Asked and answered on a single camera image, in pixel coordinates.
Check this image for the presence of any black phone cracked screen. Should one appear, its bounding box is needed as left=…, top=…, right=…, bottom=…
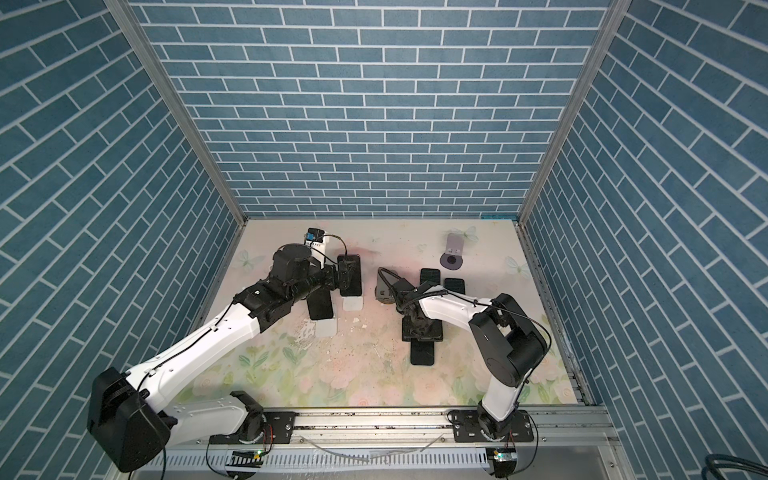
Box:
left=419, top=268, right=441, bottom=285

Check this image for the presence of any left aluminium corner post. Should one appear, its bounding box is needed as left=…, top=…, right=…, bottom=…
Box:
left=104, top=0, right=247, bottom=227

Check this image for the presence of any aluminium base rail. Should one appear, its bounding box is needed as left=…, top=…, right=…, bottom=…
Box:
left=119, top=407, right=631, bottom=480

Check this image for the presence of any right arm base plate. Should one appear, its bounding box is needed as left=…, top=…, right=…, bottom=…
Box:
left=447, top=407, right=535, bottom=443

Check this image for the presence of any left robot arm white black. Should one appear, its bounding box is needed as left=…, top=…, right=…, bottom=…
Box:
left=86, top=243, right=362, bottom=473

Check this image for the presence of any right controller board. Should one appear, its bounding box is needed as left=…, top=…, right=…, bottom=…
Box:
left=485, top=447, right=519, bottom=479

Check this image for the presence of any left controller board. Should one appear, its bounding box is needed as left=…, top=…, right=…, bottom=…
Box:
left=224, top=450, right=264, bottom=480

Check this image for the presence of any controller board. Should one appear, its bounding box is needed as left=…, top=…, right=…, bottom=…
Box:
left=485, top=447, right=519, bottom=479
left=224, top=450, right=264, bottom=480

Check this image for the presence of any white stand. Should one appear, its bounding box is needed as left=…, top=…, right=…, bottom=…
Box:
left=342, top=296, right=364, bottom=312
left=314, top=318, right=338, bottom=338

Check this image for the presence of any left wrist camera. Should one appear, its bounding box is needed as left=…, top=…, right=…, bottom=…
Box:
left=304, top=227, right=325, bottom=248

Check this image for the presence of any dark round phone stand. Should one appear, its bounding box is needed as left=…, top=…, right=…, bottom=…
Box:
left=375, top=267, right=401, bottom=305

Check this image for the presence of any white vented cable duct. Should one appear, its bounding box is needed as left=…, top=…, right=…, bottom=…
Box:
left=140, top=448, right=489, bottom=473

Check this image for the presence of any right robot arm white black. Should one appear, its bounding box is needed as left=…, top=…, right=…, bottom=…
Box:
left=388, top=280, right=550, bottom=440

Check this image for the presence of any black phone teal edge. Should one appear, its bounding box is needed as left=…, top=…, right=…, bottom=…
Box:
left=443, top=278, right=466, bottom=294

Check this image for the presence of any aluminium corner post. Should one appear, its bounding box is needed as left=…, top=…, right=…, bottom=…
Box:
left=518, top=0, right=631, bottom=225
left=104, top=0, right=247, bottom=227

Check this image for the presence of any right aluminium corner post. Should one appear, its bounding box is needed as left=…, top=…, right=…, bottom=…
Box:
left=518, top=0, right=631, bottom=225

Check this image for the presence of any black phone pink edge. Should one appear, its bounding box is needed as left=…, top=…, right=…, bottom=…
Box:
left=337, top=255, right=363, bottom=297

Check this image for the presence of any black cable bottom right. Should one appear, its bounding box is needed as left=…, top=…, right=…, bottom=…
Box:
left=700, top=453, right=768, bottom=480

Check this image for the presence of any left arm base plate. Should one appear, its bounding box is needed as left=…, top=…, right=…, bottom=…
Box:
left=209, top=411, right=296, bottom=446

